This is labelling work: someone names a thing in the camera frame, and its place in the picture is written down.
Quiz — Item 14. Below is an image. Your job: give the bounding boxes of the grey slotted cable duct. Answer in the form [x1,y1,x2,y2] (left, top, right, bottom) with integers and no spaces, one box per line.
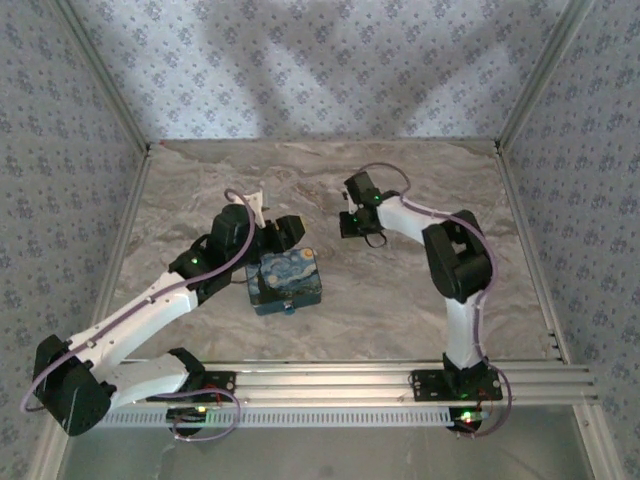
[97,408,482,430]

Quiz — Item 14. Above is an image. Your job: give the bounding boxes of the aluminium mounting beam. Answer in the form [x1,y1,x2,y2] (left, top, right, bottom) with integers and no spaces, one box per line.
[117,359,600,405]

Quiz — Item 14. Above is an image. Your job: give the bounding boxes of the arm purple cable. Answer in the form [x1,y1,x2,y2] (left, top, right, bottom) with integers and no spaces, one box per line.
[19,188,257,444]
[359,162,516,440]

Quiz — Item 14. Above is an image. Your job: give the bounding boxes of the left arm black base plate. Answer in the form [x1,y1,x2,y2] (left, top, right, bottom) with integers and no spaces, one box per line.
[192,369,237,403]

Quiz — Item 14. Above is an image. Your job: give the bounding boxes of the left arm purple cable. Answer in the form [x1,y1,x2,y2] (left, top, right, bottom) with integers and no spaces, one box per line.
[19,188,257,444]

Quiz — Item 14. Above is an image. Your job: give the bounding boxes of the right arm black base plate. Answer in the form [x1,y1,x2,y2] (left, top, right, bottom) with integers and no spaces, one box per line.
[409,368,504,402]

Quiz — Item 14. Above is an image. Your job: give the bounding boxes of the starry night print tin box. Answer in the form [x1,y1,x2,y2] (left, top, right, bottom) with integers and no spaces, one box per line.
[244,246,325,317]

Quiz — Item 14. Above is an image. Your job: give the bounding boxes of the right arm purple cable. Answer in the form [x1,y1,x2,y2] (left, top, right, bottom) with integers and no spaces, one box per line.
[359,162,516,440]

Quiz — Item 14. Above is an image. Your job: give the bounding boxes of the aluminium table side rail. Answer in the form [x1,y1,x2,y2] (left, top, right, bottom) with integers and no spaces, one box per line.
[492,142,574,366]
[89,143,154,326]

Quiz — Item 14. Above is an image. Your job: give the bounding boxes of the aluminium frame post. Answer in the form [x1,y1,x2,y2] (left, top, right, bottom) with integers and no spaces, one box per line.
[573,403,627,480]
[49,0,154,154]
[493,0,599,151]
[34,424,77,480]

